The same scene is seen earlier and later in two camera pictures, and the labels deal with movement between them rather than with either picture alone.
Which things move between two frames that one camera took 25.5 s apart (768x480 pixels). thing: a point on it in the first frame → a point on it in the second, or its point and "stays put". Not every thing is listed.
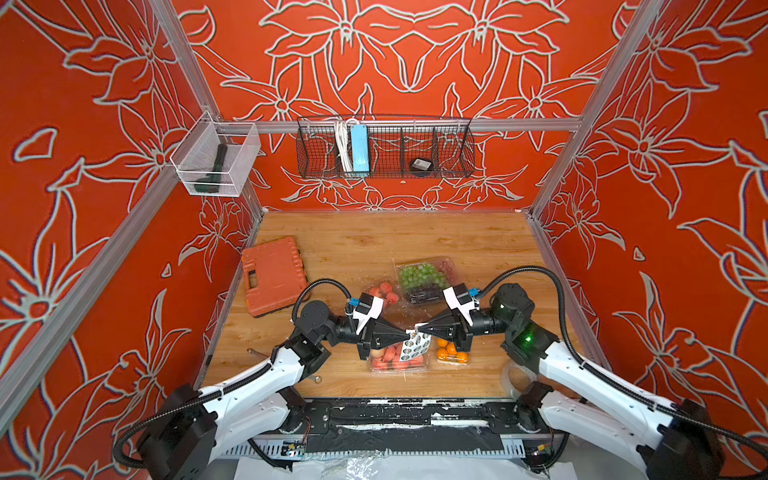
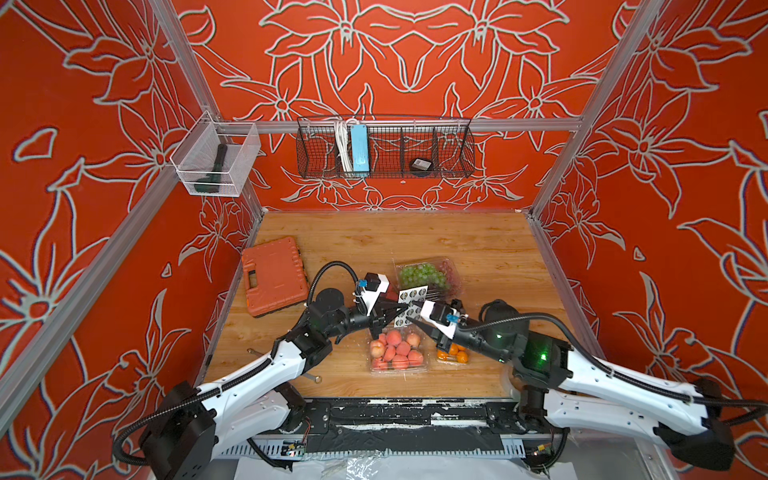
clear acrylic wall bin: [216, 158] stays put
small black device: [421, 164] stays put
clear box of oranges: [445, 352] stays put
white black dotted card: [417, 343] → [413, 297]
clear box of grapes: [421, 284] stays put
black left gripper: [380, 333] → [377, 321]
